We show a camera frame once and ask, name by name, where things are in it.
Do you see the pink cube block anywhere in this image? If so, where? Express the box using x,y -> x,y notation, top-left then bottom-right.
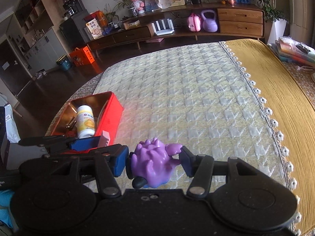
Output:
98,131 -> 110,148

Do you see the white yellow supplement bottle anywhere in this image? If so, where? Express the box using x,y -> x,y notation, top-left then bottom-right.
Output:
76,105 -> 95,138

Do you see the purple spiky toy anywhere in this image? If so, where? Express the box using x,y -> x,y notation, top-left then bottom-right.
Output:
125,137 -> 183,189

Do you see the blue gloved left hand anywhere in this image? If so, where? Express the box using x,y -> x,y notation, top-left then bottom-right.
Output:
0,190 -> 14,229

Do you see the red metal tin box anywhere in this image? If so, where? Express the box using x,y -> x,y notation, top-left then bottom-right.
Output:
48,92 -> 124,146

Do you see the quilted cream table mat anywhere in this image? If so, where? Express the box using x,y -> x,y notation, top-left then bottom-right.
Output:
95,41 -> 297,190

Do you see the teal waste bin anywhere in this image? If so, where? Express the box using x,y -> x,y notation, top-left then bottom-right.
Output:
56,55 -> 71,71

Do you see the orange gift bag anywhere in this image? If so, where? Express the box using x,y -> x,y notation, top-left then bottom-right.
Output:
69,46 -> 95,67

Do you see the yellow lace-edged table runner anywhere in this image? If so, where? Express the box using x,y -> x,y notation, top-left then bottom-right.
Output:
226,39 -> 314,235

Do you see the black mini fridge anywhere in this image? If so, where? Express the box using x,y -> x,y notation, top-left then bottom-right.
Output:
59,10 -> 90,50

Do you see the cereal box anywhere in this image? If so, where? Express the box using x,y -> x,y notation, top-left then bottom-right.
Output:
85,19 -> 103,40

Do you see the coffee machine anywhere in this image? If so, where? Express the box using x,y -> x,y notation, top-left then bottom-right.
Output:
62,0 -> 85,18

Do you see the white wifi router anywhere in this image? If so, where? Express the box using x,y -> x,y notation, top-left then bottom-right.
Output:
152,18 -> 175,36

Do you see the purple kettlebell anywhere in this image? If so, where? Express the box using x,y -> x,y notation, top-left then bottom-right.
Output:
201,10 -> 218,32

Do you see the pink toy case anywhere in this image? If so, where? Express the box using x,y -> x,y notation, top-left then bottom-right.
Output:
187,13 -> 201,32

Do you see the stack of books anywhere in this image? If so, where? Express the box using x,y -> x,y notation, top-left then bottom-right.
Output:
268,37 -> 314,67

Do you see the wooden TV console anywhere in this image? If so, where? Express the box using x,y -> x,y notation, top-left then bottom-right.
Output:
87,3 -> 265,52

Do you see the tall green potted plant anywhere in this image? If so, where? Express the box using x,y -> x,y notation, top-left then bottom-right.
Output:
255,0 -> 287,22

